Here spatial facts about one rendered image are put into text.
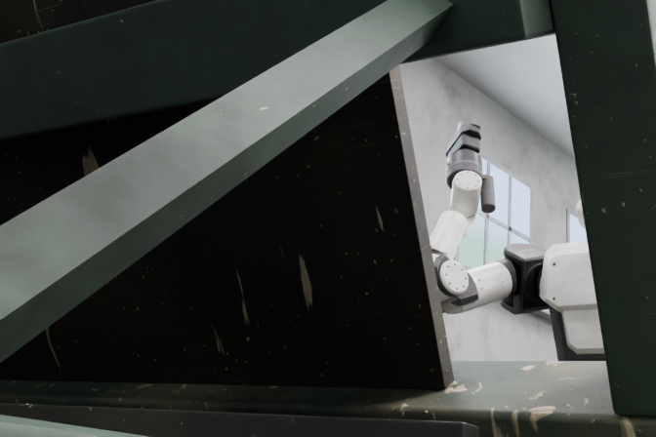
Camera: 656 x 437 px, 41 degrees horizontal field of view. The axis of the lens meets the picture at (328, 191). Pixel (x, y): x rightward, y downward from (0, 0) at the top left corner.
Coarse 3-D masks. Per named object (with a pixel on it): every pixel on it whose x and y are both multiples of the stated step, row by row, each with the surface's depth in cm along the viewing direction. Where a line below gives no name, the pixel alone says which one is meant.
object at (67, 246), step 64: (320, 64) 42; (384, 64) 48; (192, 128) 34; (256, 128) 36; (64, 192) 29; (128, 192) 30; (192, 192) 32; (0, 256) 26; (64, 256) 27; (128, 256) 30; (0, 320) 24
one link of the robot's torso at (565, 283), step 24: (552, 264) 196; (576, 264) 193; (552, 288) 195; (576, 288) 191; (552, 312) 198; (576, 312) 190; (576, 336) 189; (600, 336) 185; (576, 360) 188; (600, 360) 185
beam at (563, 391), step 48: (0, 384) 97; (48, 384) 93; (96, 384) 90; (144, 384) 87; (192, 384) 84; (480, 384) 70; (528, 384) 69; (576, 384) 67; (480, 432) 65; (528, 432) 63; (576, 432) 62; (624, 432) 60
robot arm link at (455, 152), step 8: (464, 128) 220; (472, 128) 220; (456, 136) 223; (464, 136) 220; (472, 136) 221; (480, 136) 221; (448, 144) 226; (456, 144) 222; (464, 144) 218; (472, 144) 219; (448, 152) 225; (456, 152) 217; (464, 152) 216; (472, 152) 217; (448, 160) 218; (456, 160) 215; (464, 160) 214; (472, 160) 215; (480, 160) 217; (448, 168) 216
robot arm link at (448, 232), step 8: (440, 224) 203; (448, 224) 202; (456, 224) 203; (432, 232) 203; (440, 232) 201; (448, 232) 201; (456, 232) 202; (432, 240) 199; (440, 240) 199; (448, 240) 199; (456, 240) 201; (432, 248) 197; (440, 248) 197; (448, 248) 198; (456, 248) 201; (432, 256) 196; (440, 256) 194; (448, 256) 197; (440, 264) 192; (440, 288) 191; (440, 296) 193; (448, 296) 192
